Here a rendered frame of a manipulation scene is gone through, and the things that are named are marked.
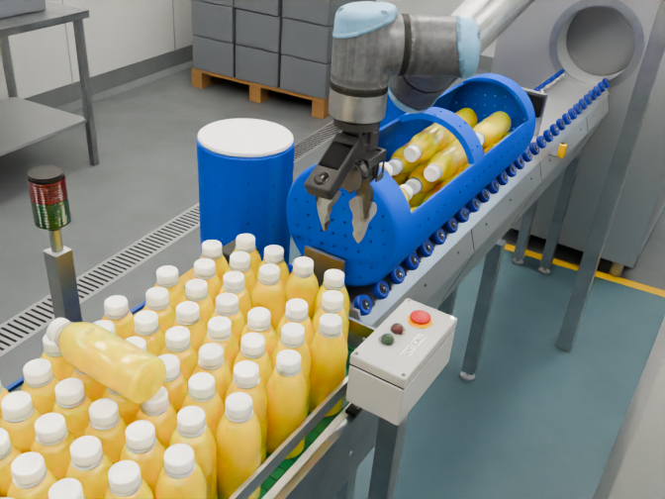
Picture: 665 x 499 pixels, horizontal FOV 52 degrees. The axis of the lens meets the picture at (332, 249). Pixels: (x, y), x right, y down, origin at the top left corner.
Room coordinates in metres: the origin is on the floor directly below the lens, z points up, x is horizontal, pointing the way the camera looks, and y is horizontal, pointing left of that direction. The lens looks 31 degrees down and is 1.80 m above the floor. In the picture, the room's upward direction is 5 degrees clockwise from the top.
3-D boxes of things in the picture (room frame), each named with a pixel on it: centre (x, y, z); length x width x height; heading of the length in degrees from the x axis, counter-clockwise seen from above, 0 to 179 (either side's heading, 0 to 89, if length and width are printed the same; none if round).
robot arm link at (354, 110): (1.04, -0.02, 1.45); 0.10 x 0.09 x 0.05; 60
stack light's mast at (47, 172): (1.09, 0.52, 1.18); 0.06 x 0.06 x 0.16
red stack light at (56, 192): (1.09, 0.52, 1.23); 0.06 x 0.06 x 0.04
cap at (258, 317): (0.95, 0.12, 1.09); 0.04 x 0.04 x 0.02
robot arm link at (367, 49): (1.04, -0.02, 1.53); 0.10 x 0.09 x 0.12; 99
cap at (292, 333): (0.91, 0.05, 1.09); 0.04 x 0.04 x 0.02
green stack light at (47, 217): (1.09, 0.52, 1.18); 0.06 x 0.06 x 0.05
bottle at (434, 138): (1.67, -0.22, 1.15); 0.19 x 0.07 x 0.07; 150
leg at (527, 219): (3.03, -0.95, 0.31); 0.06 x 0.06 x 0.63; 60
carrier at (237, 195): (1.89, 0.28, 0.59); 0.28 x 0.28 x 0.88
